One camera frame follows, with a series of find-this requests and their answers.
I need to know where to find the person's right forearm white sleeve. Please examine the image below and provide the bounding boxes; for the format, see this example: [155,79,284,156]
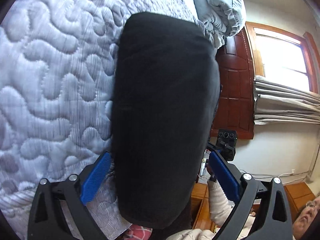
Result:
[208,178,256,229]

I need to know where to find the wooden framed side window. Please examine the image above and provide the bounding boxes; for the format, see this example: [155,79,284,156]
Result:
[245,22,319,93]

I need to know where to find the person's right hand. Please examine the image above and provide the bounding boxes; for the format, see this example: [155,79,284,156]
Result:
[206,164,216,182]

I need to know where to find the dark wooden headboard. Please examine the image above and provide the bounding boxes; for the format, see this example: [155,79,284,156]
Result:
[210,28,254,140]

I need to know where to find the black quilted pants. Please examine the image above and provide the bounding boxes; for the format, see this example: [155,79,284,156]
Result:
[111,12,220,229]

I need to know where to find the folded light blue duvet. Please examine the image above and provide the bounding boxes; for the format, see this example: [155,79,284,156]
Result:
[194,0,246,49]

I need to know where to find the grey quilted bedspread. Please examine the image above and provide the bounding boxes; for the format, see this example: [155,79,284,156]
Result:
[0,0,226,240]

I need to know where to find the white charging cable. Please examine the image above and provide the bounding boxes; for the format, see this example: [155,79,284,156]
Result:
[240,168,313,181]

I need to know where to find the person's dark trouser legs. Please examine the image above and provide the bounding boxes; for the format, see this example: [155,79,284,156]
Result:
[120,225,217,240]

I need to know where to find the side window grey curtain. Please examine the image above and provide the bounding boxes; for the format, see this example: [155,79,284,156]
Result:
[253,75,319,125]

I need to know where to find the person's face with glasses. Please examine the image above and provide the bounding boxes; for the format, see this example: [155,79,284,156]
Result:
[292,196,319,239]

